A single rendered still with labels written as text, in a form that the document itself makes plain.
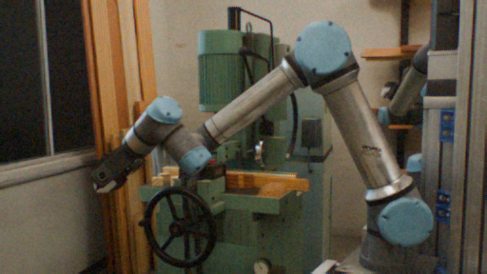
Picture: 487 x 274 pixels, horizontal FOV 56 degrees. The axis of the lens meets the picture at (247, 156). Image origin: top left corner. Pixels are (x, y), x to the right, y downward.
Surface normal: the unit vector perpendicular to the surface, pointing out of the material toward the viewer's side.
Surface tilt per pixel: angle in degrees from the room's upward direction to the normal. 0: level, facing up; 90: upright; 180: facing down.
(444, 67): 90
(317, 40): 83
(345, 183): 90
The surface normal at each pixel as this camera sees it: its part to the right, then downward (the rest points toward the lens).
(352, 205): -0.26, 0.14
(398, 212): -0.06, 0.25
